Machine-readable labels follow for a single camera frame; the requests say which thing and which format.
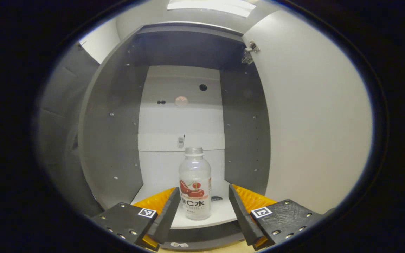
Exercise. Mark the white cabinet door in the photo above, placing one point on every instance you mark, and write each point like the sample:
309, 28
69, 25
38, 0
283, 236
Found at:
315, 123

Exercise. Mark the ceiling light panel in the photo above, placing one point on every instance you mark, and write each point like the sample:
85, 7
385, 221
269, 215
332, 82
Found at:
211, 6

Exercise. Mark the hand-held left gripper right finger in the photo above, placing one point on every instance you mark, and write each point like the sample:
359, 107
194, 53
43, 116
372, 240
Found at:
241, 218

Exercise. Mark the metal door hinge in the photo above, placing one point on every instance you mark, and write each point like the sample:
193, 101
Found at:
250, 52

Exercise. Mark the grey cabinet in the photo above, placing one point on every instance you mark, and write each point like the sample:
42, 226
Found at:
118, 140

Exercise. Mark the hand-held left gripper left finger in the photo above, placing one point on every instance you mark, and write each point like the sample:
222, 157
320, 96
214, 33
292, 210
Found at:
167, 218

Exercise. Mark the clear plastic bottle red label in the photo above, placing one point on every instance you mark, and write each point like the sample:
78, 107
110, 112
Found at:
194, 175

